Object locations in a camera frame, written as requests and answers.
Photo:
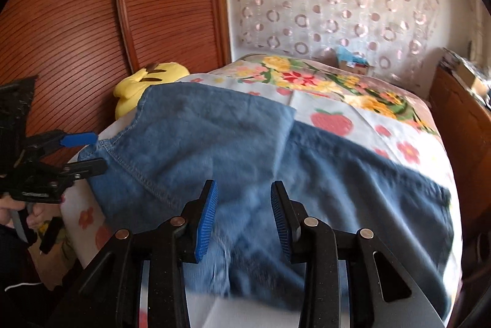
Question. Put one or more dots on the cardboard box with clutter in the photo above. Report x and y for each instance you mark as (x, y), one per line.
(470, 76)

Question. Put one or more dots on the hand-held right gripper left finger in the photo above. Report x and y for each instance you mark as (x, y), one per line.
(205, 224)

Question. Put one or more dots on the long wooden cabinet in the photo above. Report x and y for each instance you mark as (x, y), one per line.
(460, 128)

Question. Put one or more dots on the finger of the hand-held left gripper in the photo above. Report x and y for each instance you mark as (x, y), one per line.
(78, 139)
(92, 166)

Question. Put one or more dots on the bed with floral sheet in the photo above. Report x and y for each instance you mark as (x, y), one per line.
(333, 120)

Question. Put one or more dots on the blue denim pants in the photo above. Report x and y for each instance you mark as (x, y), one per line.
(230, 143)

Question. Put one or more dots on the person's dark clothing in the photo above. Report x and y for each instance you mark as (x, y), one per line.
(23, 274)

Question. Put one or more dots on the small cardboard box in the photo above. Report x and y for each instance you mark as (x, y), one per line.
(355, 67)

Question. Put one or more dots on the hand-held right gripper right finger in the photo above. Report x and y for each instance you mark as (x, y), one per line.
(282, 224)

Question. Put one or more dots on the light blue cloth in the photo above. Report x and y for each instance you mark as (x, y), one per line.
(347, 53)

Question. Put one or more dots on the wooden slatted wardrobe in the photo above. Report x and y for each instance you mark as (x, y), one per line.
(153, 5)

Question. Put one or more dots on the yellow plush toy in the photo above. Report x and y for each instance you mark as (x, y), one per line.
(130, 88)

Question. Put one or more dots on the person's left hand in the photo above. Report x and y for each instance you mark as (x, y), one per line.
(34, 214)

